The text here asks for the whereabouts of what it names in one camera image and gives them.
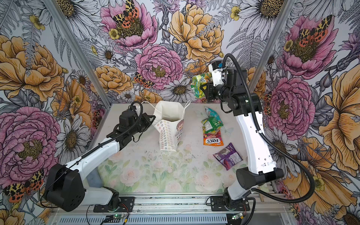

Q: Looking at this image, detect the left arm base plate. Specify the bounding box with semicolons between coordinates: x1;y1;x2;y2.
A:
93;196;135;213

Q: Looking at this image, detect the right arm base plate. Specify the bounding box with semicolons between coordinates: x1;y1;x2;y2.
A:
210;196;250;212

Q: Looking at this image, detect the purple snack packet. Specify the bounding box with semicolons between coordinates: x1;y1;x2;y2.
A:
213;143;243;171

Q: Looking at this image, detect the white vented cable duct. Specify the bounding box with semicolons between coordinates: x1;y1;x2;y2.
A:
53;214;228;225

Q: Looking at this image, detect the pink yellow Fox's candy bag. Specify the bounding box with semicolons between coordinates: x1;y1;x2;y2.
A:
202;127;224;146

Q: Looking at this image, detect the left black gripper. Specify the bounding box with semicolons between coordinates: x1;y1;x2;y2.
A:
130;112;156;135

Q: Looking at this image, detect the teal snack packet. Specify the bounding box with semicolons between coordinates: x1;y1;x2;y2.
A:
205;106;222;122

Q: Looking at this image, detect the dark green snack packet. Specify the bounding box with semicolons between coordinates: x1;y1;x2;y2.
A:
202;117;223;134

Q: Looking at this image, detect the white printed paper bag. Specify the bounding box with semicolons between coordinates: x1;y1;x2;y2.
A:
152;100;191;152

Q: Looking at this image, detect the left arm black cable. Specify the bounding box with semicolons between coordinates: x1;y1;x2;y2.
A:
39;101;144;209

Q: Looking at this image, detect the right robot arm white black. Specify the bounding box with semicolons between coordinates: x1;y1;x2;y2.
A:
200;61;284;210

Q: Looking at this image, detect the yellow green Fox's candy bag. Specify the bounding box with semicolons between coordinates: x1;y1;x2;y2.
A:
191;72;212;99

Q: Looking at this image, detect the aluminium frame rail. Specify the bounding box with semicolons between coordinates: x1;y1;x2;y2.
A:
50;192;290;216

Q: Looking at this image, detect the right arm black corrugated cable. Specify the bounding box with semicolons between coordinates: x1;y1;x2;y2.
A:
222;53;315;203

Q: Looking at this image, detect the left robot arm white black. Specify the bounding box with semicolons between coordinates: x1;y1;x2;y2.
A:
41;101;156;212

